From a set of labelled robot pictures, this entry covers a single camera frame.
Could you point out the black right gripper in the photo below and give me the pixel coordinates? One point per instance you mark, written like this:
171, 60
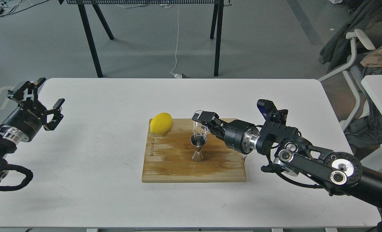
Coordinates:
238, 135

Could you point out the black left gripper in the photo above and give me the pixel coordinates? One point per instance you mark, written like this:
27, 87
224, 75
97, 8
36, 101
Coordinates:
27, 119

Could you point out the small clear glass cup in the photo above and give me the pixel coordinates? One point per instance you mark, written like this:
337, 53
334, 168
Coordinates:
200, 132

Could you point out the steel double jigger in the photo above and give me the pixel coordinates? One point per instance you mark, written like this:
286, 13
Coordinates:
197, 155

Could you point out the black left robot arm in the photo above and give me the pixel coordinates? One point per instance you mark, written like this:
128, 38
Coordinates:
9, 147

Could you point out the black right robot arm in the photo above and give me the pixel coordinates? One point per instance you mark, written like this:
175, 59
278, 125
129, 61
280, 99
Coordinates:
294, 158

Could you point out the yellow lemon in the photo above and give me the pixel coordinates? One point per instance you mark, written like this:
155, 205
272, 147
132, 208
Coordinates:
161, 123

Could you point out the wooden cutting board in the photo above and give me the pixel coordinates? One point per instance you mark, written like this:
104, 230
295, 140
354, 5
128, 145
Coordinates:
168, 158

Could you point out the black metal background table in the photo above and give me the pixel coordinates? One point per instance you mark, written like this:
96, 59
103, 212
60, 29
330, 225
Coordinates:
127, 28

